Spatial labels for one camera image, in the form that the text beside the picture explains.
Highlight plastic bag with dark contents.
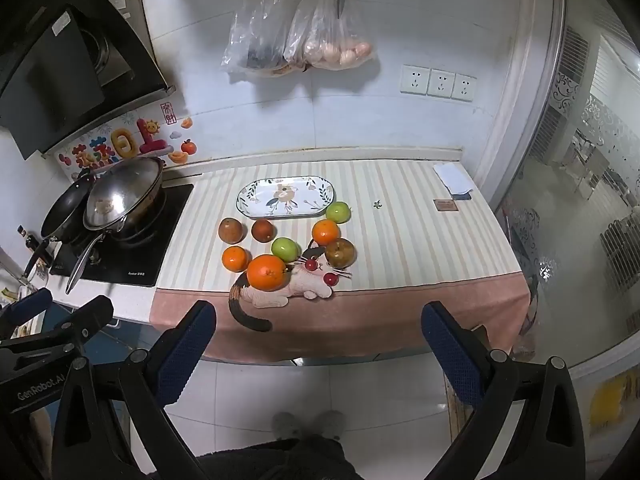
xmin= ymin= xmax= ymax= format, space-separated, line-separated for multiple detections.
xmin=221 ymin=0 xmax=301 ymax=78

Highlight black frying pan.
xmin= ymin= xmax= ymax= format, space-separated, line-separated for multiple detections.
xmin=22 ymin=175 xmax=98 ymax=281

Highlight white folded cloth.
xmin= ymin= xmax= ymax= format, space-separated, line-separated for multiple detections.
xmin=433 ymin=161 xmax=475 ymax=196

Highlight yellow-brown apple with stem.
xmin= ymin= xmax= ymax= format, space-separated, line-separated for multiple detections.
xmin=324 ymin=238 xmax=357 ymax=267

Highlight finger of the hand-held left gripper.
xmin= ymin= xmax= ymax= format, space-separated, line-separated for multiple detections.
xmin=50 ymin=296 xmax=114 ymax=351
xmin=0 ymin=288 xmax=53 ymax=333

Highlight blue cabinet front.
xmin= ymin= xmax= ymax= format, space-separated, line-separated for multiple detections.
xmin=30 ymin=310 xmax=153 ymax=366

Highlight glass sliding door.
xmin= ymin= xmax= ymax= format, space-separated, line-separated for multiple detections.
xmin=500 ymin=0 xmax=640 ymax=361

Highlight white wall socket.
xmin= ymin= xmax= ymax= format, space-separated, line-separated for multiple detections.
xmin=427 ymin=68 xmax=456 ymax=99
xmin=400 ymin=64 xmax=431 ymax=96
xmin=451 ymin=73 xmax=477 ymax=102

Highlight grey slipper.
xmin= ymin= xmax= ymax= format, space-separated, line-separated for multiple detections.
xmin=314 ymin=410 xmax=347 ymax=442

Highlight plastic bag of eggs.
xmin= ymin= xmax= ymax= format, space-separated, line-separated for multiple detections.
xmin=284 ymin=0 xmax=375 ymax=71

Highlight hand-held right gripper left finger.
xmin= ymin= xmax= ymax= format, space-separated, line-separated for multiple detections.
xmin=50 ymin=300 xmax=218 ymax=480

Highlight large orange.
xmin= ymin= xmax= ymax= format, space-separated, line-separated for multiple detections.
xmin=246 ymin=254 xmax=289 ymax=292

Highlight black range hood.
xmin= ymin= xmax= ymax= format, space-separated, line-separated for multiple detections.
xmin=0 ymin=0 xmax=177 ymax=161

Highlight small orange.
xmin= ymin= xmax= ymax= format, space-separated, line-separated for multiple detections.
xmin=221 ymin=245 xmax=251 ymax=273

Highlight colourful wall stickers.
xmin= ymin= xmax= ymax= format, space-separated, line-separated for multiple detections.
xmin=56 ymin=101 xmax=197 ymax=181

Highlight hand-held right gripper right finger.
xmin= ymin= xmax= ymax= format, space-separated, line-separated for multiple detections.
xmin=421 ymin=301 xmax=586 ymax=480

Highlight black induction cooktop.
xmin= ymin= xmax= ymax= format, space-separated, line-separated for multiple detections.
xmin=49 ymin=183 xmax=195 ymax=288

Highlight medium orange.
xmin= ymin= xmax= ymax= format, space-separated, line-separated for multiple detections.
xmin=311 ymin=220 xmax=341 ymax=247

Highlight steel wok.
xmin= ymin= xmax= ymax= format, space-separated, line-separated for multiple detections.
xmin=66 ymin=156 xmax=165 ymax=295

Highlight striped cat print tablecloth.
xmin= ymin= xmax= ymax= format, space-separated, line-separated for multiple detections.
xmin=150 ymin=157 xmax=532 ymax=363

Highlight oval floral plate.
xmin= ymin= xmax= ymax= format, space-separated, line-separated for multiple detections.
xmin=236 ymin=176 xmax=339 ymax=219

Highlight person's dark trouser legs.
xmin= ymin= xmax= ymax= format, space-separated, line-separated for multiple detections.
xmin=197 ymin=437 xmax=363 ymax=480

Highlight red-brown apple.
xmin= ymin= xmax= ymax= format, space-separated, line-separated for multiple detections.
xmin=218 ymin=217 xmax=247 ymax=244

